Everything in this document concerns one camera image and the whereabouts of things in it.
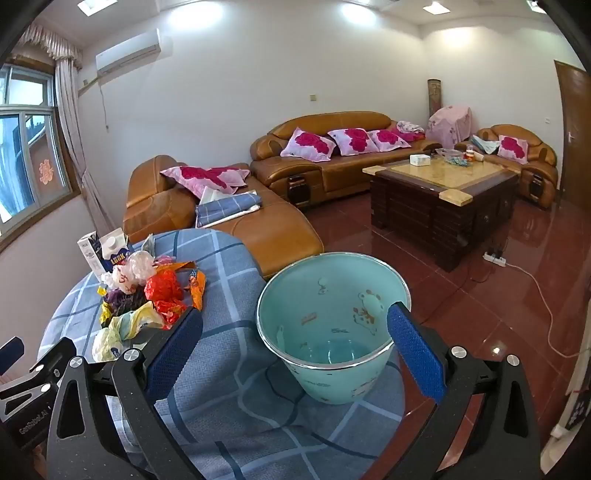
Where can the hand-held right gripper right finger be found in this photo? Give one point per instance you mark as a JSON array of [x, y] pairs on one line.
[[415, 350]]

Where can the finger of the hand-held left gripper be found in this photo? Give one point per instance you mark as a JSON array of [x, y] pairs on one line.
[[53, 354], [11, 349]]

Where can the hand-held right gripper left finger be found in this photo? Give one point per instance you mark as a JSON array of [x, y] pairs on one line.
[[175, 350]]

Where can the pale yellow plastic bag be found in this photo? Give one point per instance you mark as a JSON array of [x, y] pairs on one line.
[[115, 332]]

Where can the yellow candy wrapper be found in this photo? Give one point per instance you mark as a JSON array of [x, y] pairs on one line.
[[102, 291], [106, 319]]

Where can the red plastic wrapper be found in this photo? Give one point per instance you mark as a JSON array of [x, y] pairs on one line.
[[161, 286]]

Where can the orange snack packet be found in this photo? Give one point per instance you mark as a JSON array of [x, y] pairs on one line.
[[198, 288]]

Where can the purple plastic wrapper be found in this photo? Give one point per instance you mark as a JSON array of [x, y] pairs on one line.
[[120, 300]]

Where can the white plastic bag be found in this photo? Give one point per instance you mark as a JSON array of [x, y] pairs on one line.
[[136, 270]]

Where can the teal cartoon print bin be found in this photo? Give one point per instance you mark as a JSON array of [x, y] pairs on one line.
[[323, 295]]

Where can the blue plaid tablecloth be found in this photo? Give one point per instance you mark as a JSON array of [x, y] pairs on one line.
[[240, 277]]

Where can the white milk carton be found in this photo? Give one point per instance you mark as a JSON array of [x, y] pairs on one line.
[[87, 253]]

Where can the dark foil wrapper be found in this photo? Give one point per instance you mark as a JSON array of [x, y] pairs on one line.
[[147, 242]]

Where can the blue carton with white top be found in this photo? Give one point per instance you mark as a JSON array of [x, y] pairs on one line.
[[113, 249]]

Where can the white power strip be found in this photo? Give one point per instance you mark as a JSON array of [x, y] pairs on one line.
[[496, 259]]

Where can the dark wooden coffee table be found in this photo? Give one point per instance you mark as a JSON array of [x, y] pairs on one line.
[[415, 217]]

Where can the folded blue plaid sheet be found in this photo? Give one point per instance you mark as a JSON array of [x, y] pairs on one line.
[[226, 207]]

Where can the brown leather chaise sofa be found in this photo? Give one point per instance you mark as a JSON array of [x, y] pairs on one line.
[[277, 230]]

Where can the white flat package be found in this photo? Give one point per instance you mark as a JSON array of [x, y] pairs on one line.
[[210, 194]]

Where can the pink floral pillow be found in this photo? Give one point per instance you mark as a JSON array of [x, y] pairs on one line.
[[353, 138], [388, 138], [203, 177], [307, 143], [512, 147]]

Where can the red window decoration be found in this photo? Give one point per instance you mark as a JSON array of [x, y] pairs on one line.
[[46, 171]]

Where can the white tissue box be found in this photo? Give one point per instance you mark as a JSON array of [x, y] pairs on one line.
[[420, 160]]

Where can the plate of candies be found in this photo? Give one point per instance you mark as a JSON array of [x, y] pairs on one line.
[[456, 162]]

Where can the brown leather long sofa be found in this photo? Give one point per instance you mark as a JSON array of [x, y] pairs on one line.
[[332, 173]]

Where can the light blue cloth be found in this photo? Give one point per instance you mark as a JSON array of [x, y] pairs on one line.
[[485, 144]]

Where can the brown leather armchair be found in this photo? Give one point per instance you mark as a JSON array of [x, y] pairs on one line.
[[540, 166]]

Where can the folded pink blanket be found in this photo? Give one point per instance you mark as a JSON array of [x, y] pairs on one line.
[[410, 127]]

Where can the pink floral cloth cover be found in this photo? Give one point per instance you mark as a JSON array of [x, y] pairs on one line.
[[450, 124]]

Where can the rolled standing mat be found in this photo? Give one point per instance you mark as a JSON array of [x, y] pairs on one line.
[[433, 94]]

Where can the brown wooden door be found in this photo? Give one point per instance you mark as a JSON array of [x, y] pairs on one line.
[[577, 138]]

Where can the white air conditioner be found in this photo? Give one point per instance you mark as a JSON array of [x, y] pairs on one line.
[[129, 50]]

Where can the square ceiling light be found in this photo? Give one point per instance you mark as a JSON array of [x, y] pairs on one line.
[[535, 4], [90, 5], [435, 6]]

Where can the window with white frame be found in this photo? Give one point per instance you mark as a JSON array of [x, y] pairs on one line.
[[27, 152]]

